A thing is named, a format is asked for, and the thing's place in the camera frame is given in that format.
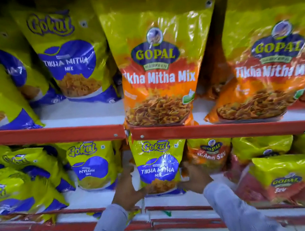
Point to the person's right hand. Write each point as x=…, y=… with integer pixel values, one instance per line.
x=198, y=179

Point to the person's left hand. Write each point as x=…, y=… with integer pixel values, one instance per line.
x=126, y=191

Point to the person's right thumb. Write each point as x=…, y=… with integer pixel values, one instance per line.
x=184, y=185

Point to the person's left thumb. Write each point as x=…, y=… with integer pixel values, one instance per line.
x=142, y=192

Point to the small yellow blue snack packet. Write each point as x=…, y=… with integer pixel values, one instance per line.
x=158, y=163

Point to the person's right forearm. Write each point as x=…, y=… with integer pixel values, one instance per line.
x=238, y=211

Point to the red edged white shelf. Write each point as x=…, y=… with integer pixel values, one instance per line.
x=59, y=133
x=227, y=130
x=80, y=225
x=188, y=221

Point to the small orange sev packet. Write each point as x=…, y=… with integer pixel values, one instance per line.
x=210, y=152

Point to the yellow blue sev packet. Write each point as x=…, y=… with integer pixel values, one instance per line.
x=33, y=166
x=94, y=166
x=14, y=193

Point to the flat yellow snack packet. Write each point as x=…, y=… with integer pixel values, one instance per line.
x=34, y=219

